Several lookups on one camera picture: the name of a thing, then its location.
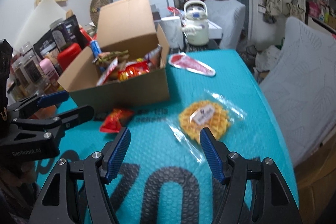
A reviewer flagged silver wrapped snack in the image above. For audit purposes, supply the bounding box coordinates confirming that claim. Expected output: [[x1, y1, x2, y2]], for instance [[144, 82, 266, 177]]
[[144, 44, 162, 70]]

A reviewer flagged black coffee bag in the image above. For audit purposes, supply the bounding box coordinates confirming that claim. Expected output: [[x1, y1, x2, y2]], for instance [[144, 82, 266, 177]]
[[33, 30, 60, 60]]

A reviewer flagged teal bubble mailer mat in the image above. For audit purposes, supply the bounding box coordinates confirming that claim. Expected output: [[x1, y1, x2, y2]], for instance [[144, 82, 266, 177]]
[[35, 49, 300, 224]]

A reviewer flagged clear spice box set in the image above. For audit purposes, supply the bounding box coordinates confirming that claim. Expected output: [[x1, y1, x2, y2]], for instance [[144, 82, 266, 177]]
[[12, 42, 49, 96]]

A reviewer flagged blue snack tube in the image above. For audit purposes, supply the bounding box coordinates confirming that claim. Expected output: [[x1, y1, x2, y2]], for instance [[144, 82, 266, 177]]
[[89, 40, 105, 73]]

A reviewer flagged large red snack bag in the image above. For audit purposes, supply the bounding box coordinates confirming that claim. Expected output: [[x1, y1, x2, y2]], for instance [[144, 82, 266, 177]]
[[117, 61, 150, 81]]

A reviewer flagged grey covered chair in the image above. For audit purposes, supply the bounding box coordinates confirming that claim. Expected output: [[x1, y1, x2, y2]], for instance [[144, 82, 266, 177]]
[[260, 17, 335, 166], [205, 0, 246, 50]]

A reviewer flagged waffle in clear wrapper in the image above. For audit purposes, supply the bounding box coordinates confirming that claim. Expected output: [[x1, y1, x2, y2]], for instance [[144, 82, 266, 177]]
[[166, 89, 247, 164]]

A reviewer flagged green red snack bag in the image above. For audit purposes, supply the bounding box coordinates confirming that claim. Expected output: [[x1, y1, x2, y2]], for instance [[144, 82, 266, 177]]
[[97, 50, 129, 68]]

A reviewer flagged cream electric kettle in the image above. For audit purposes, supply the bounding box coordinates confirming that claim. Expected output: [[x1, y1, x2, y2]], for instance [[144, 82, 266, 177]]
[[182, 0, 209, 47]]

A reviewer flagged woven round fan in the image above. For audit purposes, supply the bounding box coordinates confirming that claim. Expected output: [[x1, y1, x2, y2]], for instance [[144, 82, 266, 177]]
[[89, 0, 110, 27]]

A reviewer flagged red white snack bar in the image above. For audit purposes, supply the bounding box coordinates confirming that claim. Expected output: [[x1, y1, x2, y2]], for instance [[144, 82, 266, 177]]
[[96, 57, 118, 86]]

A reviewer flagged small red snack packet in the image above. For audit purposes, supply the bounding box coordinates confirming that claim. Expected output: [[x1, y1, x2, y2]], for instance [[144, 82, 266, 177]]
[[100, 109, 134, 134]]

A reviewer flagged brown cardboard box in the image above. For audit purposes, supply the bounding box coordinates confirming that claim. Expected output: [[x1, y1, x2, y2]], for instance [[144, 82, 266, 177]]
[[58, 0, 170, 113]]

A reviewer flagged grey covered chair right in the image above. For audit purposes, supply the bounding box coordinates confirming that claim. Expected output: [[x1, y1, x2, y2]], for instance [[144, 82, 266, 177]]
[[260, 17, 335, 166]]

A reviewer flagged red white flat packet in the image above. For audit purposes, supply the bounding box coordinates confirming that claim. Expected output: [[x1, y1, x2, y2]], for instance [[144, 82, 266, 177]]
[[168, 53, 216, 77]]

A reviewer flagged pink bottle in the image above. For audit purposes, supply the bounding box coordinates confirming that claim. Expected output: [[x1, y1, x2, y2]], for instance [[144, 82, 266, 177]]
[[39, 59, 59, 87]]

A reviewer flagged grey covered chair back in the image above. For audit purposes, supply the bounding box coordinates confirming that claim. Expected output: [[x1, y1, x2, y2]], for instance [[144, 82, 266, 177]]
[[205, 0, 246, 50]]

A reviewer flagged red plastic container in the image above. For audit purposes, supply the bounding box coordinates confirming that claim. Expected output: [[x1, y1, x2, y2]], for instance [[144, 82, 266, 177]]
[[57, 43, 81, 71]]

